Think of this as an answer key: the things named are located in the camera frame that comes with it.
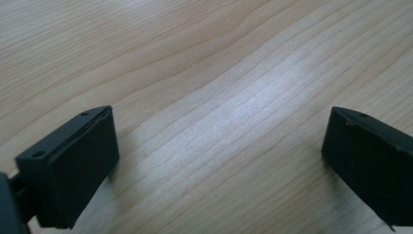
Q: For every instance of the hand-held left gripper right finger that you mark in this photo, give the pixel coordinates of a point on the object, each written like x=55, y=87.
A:
x=373, y=162

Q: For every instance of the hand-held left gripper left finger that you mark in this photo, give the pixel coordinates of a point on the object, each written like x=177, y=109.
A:
x=78, y=165

